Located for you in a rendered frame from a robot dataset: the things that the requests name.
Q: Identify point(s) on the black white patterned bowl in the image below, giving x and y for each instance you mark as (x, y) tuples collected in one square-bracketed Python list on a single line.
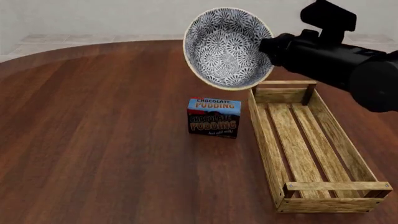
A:
[(224, 53)]

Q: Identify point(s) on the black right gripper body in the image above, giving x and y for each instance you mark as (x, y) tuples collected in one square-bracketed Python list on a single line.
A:
[(275, 50)]

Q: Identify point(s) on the wooden slat tray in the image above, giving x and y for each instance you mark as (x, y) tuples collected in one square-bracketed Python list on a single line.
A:
[(298, 144)]

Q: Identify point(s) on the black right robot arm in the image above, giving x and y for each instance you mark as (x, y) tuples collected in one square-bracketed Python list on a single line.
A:
[(357, 67)]

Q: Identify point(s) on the chocolate pudding box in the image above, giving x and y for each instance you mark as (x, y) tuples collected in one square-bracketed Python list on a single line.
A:
[(214, 121)]

